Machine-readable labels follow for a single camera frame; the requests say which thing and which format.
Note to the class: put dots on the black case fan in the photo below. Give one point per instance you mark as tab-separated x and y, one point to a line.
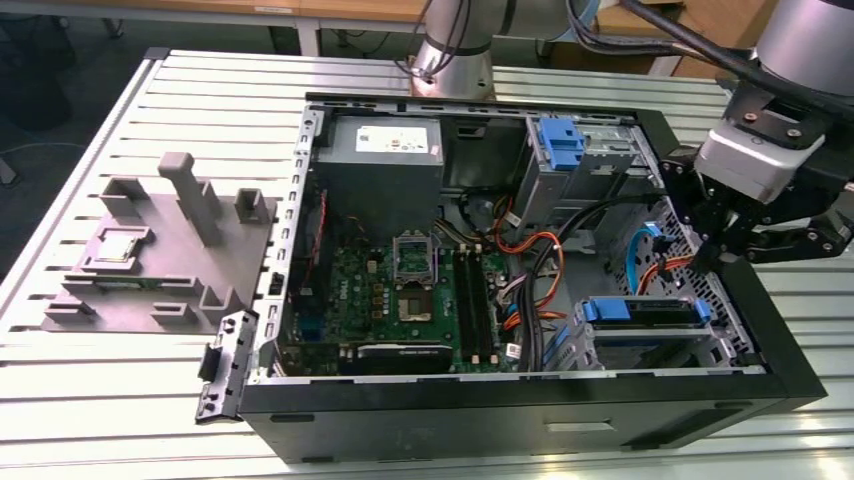
303	225

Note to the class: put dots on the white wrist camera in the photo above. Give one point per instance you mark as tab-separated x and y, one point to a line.
748	160

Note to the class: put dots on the silver CPU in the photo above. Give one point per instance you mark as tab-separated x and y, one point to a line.
116	248

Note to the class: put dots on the black office chair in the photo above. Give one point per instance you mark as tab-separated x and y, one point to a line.
34	75

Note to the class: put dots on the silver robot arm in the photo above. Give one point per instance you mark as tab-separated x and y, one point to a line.
801	40

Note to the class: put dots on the grey power supply unit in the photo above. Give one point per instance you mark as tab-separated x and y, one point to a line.
381	195

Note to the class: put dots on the green motherboard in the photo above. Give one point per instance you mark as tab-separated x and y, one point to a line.
361	300

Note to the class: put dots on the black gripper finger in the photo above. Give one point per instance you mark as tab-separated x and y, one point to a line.
794	240
708	220

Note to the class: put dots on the black RAM slot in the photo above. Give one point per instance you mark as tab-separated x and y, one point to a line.
482	305
462	300

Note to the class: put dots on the hard disk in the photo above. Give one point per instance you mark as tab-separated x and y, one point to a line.
607	310

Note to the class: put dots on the thin metal locking lever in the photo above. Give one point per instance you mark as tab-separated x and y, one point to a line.
435	260

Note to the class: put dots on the silver disk bay cage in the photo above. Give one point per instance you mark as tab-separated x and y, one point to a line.
654	333

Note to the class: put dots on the grey parts rack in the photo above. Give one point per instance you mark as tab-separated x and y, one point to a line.
187	270

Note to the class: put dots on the green RAM stick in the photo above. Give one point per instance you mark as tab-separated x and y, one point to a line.
127	285

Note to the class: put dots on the blue plastic drive carrier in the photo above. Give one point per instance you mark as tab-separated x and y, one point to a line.
561	145

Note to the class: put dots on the wooden cabinet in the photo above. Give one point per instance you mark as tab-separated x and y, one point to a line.
728	15

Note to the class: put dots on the grey optical drive bay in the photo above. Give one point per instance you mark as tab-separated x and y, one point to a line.
554	190

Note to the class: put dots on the grey expansion slot retainer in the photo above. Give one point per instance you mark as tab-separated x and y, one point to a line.
230	360

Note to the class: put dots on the black graphics card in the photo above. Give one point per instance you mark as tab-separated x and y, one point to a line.
401	355

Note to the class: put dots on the black PC case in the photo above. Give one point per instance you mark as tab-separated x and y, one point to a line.
467	425

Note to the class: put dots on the CPU socket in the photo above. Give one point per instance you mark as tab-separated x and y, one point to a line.
419	307

